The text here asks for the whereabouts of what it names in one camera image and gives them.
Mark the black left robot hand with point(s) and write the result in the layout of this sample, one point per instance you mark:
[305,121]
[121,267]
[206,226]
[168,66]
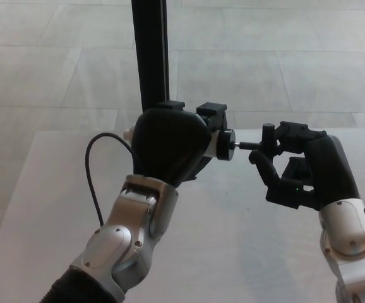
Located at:
[166,142]

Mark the black vertical post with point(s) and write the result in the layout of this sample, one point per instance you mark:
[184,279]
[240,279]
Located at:
[152,57]

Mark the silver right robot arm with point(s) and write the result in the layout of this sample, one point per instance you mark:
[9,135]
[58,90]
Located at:
[353,240]

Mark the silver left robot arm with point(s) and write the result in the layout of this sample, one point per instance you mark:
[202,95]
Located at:
[119,243]

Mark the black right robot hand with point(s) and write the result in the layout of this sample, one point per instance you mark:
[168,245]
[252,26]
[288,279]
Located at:
[327,170]

